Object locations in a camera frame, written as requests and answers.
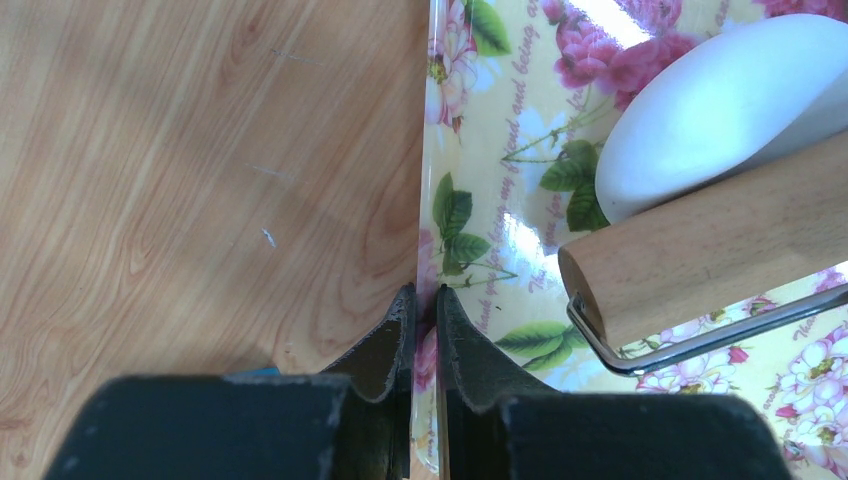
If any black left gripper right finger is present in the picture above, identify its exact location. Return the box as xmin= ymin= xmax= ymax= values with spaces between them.
xmin=435 ymin=286 xmax=791 ymax=479

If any white dough ball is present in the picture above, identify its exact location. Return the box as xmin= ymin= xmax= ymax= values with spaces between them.
xmin=595 ymin=14 xmax=847 ymax=223

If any white and blue toy block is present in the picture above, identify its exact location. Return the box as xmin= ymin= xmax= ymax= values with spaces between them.
xmin=245 ymin=367 xmax=281 ymax=377

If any wooden rolling pin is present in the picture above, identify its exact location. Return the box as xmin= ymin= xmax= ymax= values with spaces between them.
xmin=559 ymin=134 xmax=847 ymax=376

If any floral yellow tray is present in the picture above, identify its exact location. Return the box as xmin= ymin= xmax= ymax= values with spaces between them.
xmin=417 ymin=1 xmax=847 ymax=479

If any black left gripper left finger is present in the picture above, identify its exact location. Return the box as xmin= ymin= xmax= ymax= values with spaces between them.
xmin=45 ymin=284 xmax=416 ymax=479

